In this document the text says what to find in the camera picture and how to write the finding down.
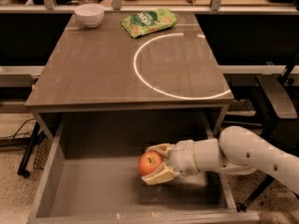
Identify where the red orange apple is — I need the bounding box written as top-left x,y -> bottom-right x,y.
138,151 -> 164,175

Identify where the black wire mesh basket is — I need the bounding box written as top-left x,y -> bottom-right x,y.
34,138 -> 51,170

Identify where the grey wooden cabinet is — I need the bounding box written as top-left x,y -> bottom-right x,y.
26,12 -> 234,137

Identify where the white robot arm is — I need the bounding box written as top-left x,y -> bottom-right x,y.
138,126 -> 299,194

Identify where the black floor cable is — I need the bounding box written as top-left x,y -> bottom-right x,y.
0,118 -> 37,141

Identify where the black office chair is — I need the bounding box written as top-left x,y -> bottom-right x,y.
230,47 -> 299,213

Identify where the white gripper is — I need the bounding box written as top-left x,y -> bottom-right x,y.
141,140 -> 199,186

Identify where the open grey top drawer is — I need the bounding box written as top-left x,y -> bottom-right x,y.
28,110 -> 259,224

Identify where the green snack bag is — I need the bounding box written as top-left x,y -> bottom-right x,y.
121,8 -> 177,38

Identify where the black table leg with caster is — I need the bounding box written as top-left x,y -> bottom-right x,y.
17,123 -> 43,178

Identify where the white ceramic bowl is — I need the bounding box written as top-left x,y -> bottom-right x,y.
74,4 -> 105,28

